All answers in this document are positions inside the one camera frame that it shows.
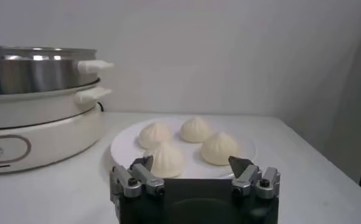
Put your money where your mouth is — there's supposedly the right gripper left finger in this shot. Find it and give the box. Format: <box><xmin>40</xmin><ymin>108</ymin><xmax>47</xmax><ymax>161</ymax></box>
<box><xmin>109</xmin><ymin>155</ymin><xmax>166</xmax><ymax>199</ymax></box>

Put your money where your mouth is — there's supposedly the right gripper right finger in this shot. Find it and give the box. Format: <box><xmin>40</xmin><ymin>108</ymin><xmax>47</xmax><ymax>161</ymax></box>
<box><xmin>228</xmin><ymin>155</ymin><xmax>281</xmax><ymax>200</ymax></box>

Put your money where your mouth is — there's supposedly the white steamed baozi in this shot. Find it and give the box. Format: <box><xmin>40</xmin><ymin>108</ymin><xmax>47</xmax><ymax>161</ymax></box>
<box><xmin>138</xmin><ymin>121</ymin><xmax>172</xmax><ymax>150</ymax></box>
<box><xmin>179</xmin><ymin>116</ymin><xmax>213</xmax><ymax>144</ymax></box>
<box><xmin>200</xmin><ymin>131</ymin><xmax>240</xmax><ymax>167</ymax></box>
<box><xmin>146</xmin><ymin>141</ymin><xmax>186</xmax><ymax>179</ymax></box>

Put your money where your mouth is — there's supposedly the stainless steel steamer basket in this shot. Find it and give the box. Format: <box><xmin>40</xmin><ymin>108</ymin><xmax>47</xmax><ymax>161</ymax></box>
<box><xmin>0</xmin><ymin>45</ymin><xmax>114</xmax><ymax>96</ymax></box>

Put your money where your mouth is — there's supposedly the white round plate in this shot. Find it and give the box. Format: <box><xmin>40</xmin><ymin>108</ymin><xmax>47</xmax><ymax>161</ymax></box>
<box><xmin>110</xmin><ymin>117</ymin><xmax>258</xmax><ymax>180</ymax></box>

